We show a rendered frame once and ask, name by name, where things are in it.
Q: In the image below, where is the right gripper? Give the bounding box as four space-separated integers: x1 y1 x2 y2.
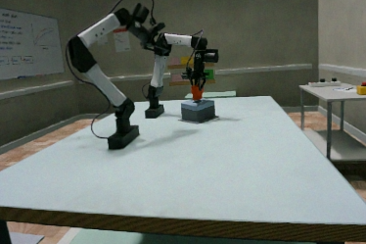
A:
135 20 170 52

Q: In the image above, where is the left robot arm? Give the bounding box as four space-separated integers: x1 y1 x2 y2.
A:
145 33 218 113

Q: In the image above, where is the pale blue flat plate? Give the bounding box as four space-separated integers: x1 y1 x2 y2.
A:
181 98 214 111

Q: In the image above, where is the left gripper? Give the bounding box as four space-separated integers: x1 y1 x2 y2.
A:
183 61 209 91

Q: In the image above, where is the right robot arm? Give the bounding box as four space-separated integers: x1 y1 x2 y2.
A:
68 3 150 141

